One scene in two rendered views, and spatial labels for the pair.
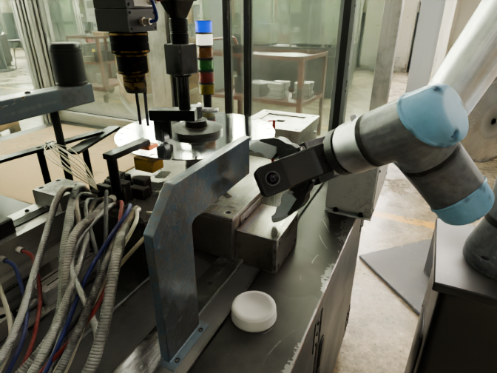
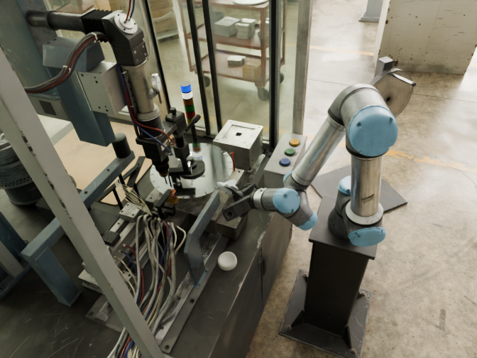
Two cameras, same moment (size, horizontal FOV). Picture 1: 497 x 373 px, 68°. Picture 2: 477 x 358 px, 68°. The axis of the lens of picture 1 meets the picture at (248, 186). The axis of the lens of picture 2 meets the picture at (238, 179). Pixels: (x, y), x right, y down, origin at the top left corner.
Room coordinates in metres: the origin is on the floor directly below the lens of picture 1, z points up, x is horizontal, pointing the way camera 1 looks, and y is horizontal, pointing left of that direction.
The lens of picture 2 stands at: (-0.33, -0.08, 1.88)
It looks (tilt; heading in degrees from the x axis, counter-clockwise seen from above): 43 degrees down; 0
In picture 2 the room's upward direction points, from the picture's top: 5 degrees counter-clockwise
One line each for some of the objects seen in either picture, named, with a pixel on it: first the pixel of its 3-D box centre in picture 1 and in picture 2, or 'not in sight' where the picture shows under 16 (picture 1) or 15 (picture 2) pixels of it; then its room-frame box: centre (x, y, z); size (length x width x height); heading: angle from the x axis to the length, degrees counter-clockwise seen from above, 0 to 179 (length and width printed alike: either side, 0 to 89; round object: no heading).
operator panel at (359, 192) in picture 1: (362, 166); (286, 165); (0.86, -0.29, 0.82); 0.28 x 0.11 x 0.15; 154
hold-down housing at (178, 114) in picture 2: (177, 13); (178, 133); (0.67, 0.12, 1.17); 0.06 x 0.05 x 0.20; 145
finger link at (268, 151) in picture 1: (269, 143); (228, 184); (0.62, -0.04, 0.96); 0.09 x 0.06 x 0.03; 43
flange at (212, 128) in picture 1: (196, 125); (191, 165); (0.75, 0.11, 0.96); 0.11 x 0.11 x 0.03
